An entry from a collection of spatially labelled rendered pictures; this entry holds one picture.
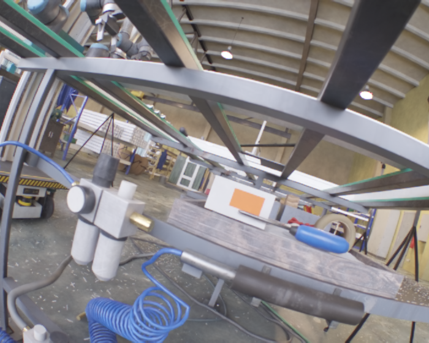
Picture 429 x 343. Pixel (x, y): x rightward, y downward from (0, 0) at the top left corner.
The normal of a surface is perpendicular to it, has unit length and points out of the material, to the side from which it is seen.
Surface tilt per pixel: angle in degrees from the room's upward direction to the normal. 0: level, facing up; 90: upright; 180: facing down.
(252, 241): 90
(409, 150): 90
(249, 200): 90
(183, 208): 90
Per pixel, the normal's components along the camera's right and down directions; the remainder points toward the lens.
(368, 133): -0.22, -0.13
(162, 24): 0.92, 0.32
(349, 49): -0.34, 0.94
